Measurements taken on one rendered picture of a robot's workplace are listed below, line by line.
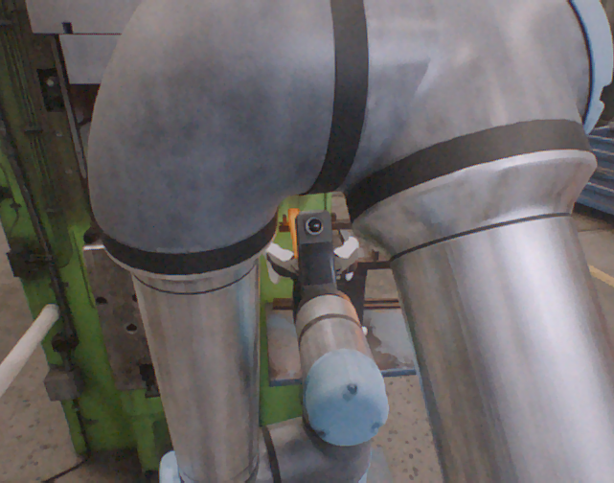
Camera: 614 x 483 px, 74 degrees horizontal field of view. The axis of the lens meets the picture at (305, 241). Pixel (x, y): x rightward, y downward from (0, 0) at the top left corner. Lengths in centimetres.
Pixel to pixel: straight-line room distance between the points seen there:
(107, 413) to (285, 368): 90
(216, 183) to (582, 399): 16
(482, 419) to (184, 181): 15
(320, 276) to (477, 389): 36
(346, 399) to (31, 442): 172
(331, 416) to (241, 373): 12
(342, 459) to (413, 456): 127
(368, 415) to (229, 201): 27
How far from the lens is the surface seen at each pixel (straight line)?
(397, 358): 98
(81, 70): 105
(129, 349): 123
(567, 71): 23
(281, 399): 162
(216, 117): 16
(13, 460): 197
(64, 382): 156
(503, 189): 18
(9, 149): 128
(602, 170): 433
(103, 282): 113
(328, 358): 40
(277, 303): 112
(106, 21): 103
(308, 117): 16
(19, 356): 129
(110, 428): 175
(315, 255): 52
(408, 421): 183
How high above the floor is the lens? 133
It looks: 25 degrees down
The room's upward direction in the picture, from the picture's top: straight up
